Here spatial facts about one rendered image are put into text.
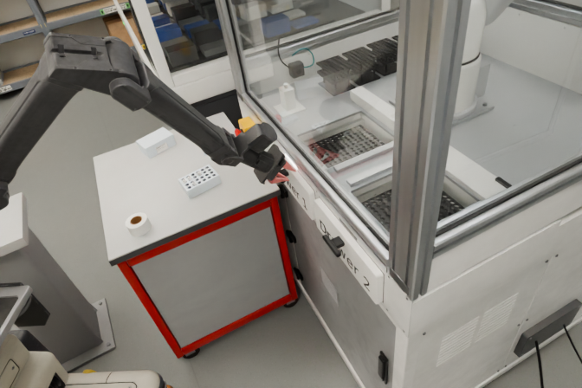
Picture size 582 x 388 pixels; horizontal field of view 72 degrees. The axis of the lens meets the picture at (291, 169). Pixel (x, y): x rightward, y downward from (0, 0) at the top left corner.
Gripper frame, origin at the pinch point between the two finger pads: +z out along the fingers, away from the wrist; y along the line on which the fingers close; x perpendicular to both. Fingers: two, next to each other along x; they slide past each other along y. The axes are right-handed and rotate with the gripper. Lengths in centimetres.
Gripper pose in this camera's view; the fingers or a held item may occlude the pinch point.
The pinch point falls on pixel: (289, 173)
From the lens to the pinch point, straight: 117.9
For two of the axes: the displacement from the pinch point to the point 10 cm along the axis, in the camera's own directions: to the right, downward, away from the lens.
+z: 7.0, 3.4, 6.3
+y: 5.9, -7.6, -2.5
